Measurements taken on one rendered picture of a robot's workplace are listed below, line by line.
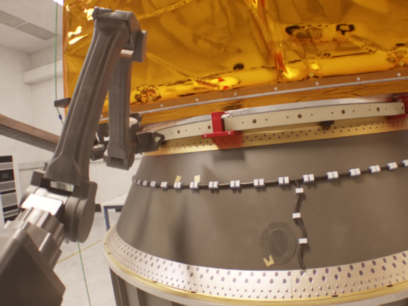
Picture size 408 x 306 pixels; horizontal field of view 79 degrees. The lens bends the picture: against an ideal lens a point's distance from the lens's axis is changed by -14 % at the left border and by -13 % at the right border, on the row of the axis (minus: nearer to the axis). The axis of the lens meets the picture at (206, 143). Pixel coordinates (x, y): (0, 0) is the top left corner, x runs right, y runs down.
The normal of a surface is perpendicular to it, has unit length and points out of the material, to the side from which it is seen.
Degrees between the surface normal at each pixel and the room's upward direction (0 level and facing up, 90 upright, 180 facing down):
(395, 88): 90
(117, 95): 131
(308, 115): 90
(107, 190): 90
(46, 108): 90
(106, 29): 78
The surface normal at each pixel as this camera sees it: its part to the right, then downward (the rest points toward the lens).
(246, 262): -0.37, -0.44
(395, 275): -0.05, -0.74
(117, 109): -0.06, 0.65
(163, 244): -0.61, -0.41
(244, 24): -0.25, 0.01
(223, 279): -0.36, -0.70
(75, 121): 0.13, -0.25
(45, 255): 0.95, -0.26
